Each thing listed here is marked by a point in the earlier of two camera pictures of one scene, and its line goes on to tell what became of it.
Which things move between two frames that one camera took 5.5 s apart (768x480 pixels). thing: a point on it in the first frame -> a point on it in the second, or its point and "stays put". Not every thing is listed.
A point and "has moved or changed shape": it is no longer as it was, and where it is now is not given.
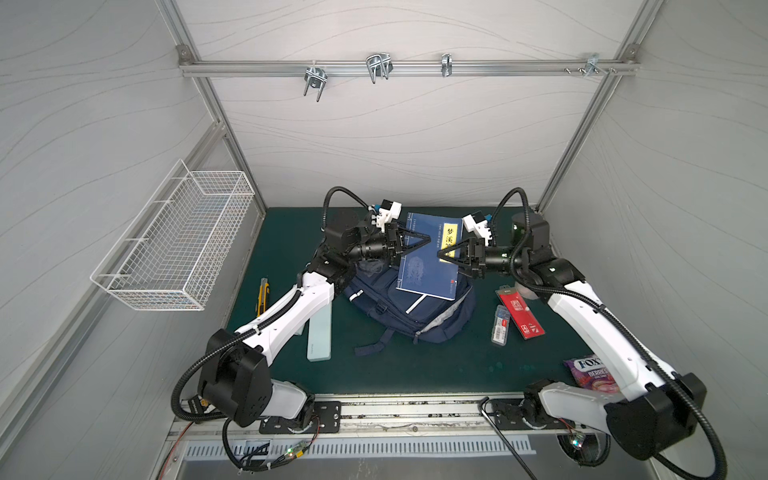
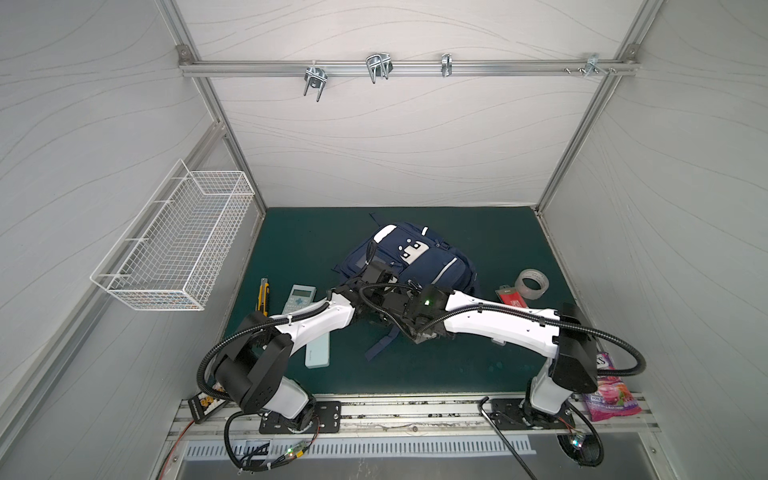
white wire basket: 169,257 stays put
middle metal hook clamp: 379,63 stays put
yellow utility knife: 263,296 stays put
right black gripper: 471,257 -> 390,303
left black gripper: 391,255 -> 399,289
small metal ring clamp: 447,65 stays put
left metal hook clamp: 315,77 stays put
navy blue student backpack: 373,290 has moved or changed shape
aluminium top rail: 399,67 stays put
